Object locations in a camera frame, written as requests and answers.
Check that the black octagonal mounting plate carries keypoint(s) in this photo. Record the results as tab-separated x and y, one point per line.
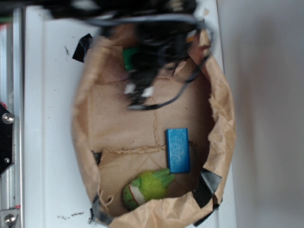
6	138

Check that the crumpled brown paper bag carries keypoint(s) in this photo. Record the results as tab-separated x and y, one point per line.
114	144

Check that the aluminium extrusion rail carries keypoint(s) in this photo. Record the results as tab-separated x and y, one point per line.
12	39

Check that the green rectangular block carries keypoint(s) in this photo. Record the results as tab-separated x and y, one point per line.
128	54

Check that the blue rectangular block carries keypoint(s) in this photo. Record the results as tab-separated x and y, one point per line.
178	151

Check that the green fuzzy plush toy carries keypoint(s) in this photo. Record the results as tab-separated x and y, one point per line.
149	185

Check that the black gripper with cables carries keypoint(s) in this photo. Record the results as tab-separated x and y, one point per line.
162	45

